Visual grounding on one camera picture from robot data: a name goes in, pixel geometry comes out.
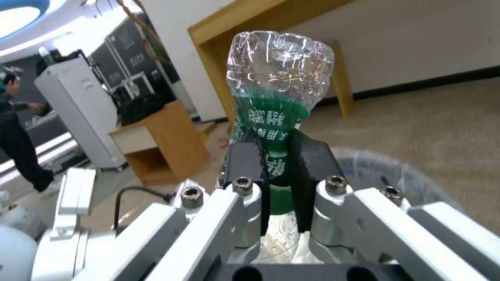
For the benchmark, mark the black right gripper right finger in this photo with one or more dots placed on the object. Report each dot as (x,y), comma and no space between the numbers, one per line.
(312,164)

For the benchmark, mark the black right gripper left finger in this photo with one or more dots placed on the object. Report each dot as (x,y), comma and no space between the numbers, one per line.
(246,164)

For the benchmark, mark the clear bottle with green label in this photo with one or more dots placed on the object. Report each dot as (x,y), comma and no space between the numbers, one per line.
(273,73)

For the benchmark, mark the grey trash bin with liner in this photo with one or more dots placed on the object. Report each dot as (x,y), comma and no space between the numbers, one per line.
(390,166)

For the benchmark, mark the small wooden cabinet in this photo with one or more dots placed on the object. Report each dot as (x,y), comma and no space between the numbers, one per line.
(172,137)

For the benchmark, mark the light wooden table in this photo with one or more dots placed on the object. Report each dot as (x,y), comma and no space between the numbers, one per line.
(211,73)

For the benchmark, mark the black bag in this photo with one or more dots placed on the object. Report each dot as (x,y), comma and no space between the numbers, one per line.
(136,109)

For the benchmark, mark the twisted brown vine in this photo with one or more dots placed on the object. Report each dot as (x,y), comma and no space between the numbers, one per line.
(146,32)

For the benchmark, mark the black flight case stack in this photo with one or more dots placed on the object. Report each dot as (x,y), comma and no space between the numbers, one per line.
(125,44)

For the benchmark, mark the white equipment cabinet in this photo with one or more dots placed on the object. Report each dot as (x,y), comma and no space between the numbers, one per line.
(78,102)

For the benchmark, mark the person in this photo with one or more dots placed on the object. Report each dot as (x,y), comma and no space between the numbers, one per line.
(15,140)

